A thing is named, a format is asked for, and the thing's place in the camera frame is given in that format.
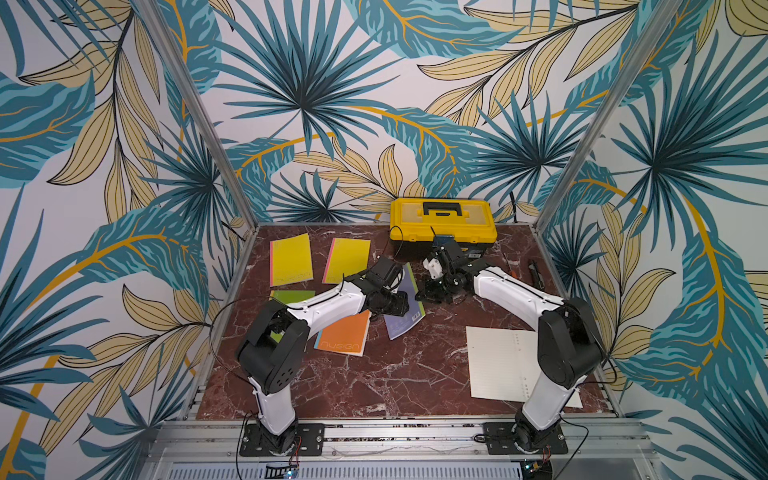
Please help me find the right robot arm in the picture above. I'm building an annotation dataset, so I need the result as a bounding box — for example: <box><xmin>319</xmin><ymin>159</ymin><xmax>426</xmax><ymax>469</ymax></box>
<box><xmin>420</xmin><ymin>240</ymin><xmax>608</xmax><ymax>454</ymax></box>

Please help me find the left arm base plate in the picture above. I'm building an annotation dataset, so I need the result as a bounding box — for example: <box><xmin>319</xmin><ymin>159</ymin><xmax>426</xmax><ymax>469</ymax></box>
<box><xmin>238</xmin><ymin>421</ymin><xmax>325</xmax><ymax>457</ymax></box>

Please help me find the orange handle screwdriver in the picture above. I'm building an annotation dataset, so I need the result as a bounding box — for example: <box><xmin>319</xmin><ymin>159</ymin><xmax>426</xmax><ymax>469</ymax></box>
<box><xmin>501</xmin><ymin>250</ymin><xmax>518</xmax><ymax>279</ymax></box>

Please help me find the yellow black toolbox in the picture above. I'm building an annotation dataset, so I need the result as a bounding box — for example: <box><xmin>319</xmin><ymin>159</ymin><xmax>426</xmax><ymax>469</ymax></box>
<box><xmin>389</xmin><ymin>198</ymin><xmax>498</xmax><ymax>262</ymax></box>

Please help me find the yellow cover notebook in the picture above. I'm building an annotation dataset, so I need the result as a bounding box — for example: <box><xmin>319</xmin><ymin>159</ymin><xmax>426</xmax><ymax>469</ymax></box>
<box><xmin>270</xmin><ymin>233</ymin><xmax>314</xmax><ymax>287</ymax></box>
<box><xmin>322</xmin><ymin>238</ymin><xmax>371</xmax><ymax>284</ymax></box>

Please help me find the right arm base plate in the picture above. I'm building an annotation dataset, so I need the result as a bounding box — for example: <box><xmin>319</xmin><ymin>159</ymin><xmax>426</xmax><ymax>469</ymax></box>
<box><xmin>481</xmin><ymin>422</ymin><xmax>568</xmax><ymax>455</ymax></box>

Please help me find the aluminium front rail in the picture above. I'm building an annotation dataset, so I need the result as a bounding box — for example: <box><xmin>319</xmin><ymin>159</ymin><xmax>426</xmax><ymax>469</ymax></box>
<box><xmin>139</xmin><ymin>415</ymin><xmax>665</xmax><ymax>479</ymax></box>

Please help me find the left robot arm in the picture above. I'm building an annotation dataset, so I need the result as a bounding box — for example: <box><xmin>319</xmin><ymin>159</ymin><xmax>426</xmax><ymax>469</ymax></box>
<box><xmin>236</xmin><ymin>257</ymin><xmax>409</xmax><ymax>455</ymax></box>

